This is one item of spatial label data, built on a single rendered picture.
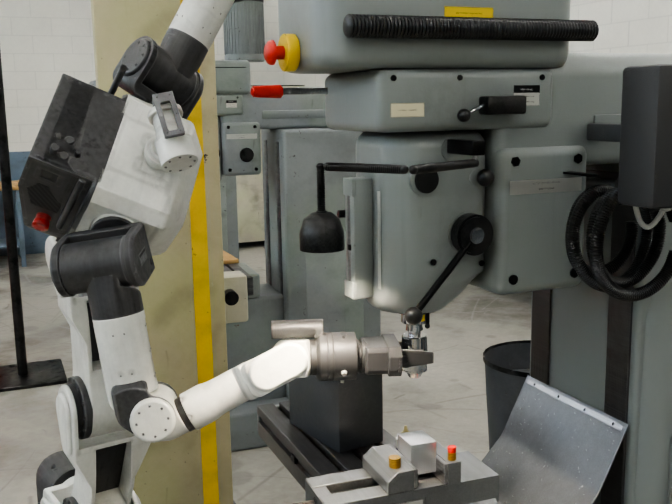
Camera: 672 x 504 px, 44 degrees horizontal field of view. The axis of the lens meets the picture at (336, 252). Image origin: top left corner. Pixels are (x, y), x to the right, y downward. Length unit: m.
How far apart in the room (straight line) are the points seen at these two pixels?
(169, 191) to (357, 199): 0.36
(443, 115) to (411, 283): 0.28
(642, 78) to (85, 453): 1.38
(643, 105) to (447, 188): 0.34
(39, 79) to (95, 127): 8.76
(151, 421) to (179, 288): 1.71
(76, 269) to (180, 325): 1.75
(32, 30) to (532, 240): 9.19
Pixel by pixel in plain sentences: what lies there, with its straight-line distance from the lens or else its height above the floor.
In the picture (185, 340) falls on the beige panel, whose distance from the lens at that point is 3.22.
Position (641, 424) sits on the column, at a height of 1.08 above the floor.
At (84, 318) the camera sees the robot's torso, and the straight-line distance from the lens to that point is 1.88.
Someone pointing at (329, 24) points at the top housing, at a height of 1.80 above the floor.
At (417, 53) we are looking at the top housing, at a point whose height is 1.75.
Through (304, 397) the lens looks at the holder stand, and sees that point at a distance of 1.97.
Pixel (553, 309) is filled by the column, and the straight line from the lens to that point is 1.81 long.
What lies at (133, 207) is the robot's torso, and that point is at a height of 1.50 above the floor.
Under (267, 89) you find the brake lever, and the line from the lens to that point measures 1.48.
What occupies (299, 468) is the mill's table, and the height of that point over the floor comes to 0.88.
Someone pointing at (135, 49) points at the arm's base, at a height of 1.79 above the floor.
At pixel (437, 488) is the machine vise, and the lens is 1.59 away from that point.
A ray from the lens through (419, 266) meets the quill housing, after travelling 1.41.
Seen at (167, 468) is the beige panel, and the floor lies 0.31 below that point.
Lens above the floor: 1.68
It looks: 10 degrees down
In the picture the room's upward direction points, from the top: 1 degrees counter-clockwise
